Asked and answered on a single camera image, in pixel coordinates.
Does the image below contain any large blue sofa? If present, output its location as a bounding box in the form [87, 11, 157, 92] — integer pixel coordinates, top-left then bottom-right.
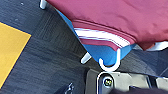
[38, 0, 142, 68]

